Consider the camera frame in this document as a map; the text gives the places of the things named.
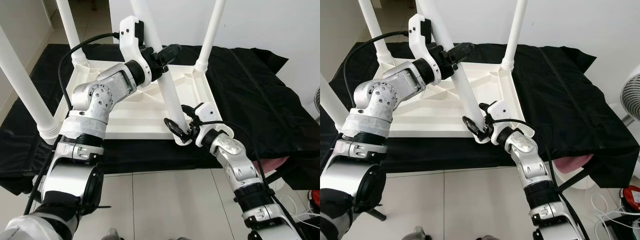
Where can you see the black metal floor rack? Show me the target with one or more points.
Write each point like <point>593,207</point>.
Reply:
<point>625,231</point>

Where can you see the white plastic table leg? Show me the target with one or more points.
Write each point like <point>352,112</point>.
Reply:
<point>212,30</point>
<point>170,95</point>
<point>330,107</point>
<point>67,25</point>
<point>372,25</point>
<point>467,95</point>
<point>516,30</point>
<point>25,85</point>

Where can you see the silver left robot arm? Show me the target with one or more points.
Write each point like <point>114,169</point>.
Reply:
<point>380,95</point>
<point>100,95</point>

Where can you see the red round floor device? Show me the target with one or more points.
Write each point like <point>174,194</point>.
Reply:
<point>315,197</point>
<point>631,197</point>

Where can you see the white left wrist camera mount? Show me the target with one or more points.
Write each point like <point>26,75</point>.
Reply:
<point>417,35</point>
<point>127,35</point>

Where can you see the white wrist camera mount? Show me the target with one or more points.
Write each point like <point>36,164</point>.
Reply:
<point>127,35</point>
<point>502,117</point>
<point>417,35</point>
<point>205,120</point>

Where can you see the pink stool seat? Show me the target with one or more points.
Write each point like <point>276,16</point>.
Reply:
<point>272,164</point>
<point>572,162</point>

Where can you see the grey robot foot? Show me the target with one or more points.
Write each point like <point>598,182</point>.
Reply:
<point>177,238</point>
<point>112,235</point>
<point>419,234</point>
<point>486,237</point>

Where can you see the grey right robot foot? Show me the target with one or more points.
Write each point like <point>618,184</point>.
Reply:
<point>486,237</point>
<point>177,238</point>

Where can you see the black table cloth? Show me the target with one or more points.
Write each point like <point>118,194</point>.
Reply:
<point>575,100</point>
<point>260,100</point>

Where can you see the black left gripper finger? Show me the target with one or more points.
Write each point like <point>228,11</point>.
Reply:
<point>462,50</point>
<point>170,51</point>

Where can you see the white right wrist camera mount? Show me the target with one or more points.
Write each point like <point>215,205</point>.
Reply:
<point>502,117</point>
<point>205,120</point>

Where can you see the grey left robot foot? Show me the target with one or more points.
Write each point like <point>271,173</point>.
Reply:
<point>112,235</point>
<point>419,234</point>

